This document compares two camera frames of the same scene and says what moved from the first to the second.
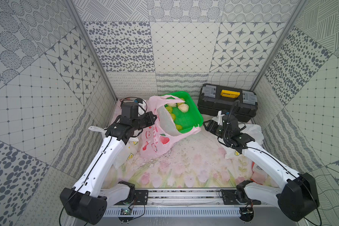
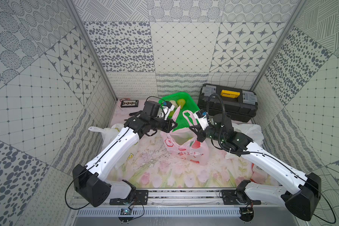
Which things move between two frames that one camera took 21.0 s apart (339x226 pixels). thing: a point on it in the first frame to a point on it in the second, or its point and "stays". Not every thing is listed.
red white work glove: (259, 175) stays
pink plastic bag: (159, 138) to (183, 144)
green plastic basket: (185, 115) stays
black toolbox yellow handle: (213, 98) stays
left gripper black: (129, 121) to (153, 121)
